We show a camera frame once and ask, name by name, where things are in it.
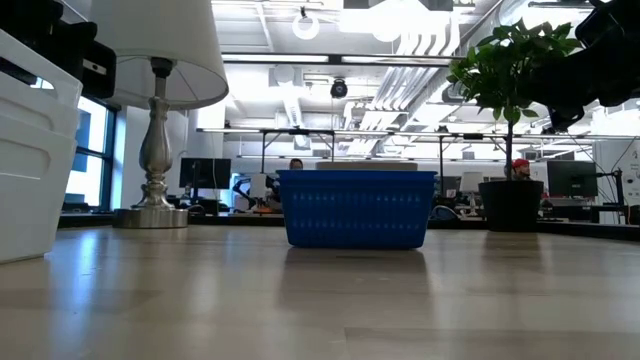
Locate window with dark frame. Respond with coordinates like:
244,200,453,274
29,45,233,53
62,97,119,211

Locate white ring light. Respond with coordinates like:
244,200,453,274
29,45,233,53
292,13,321,41

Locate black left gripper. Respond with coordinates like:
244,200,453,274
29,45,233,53
49,19,118,100

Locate white shade silver table lamp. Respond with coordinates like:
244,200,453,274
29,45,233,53
89,0,230,230

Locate black aluminium frame rail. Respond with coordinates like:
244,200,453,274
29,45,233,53
57,212,640,242

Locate person with red cap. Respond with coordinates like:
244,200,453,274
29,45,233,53
510,158,534,182

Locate black hanging camera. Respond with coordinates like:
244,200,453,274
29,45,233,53
329,78,350,100

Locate green potted plant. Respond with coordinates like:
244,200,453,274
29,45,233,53
446,18,584,233

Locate black overhead gantry frame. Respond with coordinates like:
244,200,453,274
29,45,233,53
438,132,511,174
259,128,336,174

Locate white plastic basket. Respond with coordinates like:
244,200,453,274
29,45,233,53
0,28,84,139
0,112,80,265

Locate blue plastic basket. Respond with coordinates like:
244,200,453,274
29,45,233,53
276,169,438,178
277,174,438,250

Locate black computer monitor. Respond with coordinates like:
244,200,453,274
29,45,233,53
178,157,233,190
546,159,599,199

